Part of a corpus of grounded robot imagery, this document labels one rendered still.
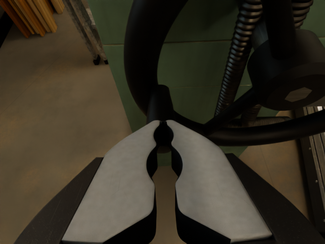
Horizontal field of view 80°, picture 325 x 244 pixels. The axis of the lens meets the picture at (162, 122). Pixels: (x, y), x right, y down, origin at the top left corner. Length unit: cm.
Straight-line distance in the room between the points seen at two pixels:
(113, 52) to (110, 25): 5
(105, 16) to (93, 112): 89
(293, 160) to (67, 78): 139
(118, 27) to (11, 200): 99
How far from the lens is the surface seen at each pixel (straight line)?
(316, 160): 104
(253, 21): 24
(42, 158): 119
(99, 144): 109
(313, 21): 44
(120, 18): 36
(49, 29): 188
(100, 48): 136
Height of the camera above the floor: 94
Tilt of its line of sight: 60 degrees down
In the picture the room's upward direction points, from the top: 3 degrees counter-clockwise
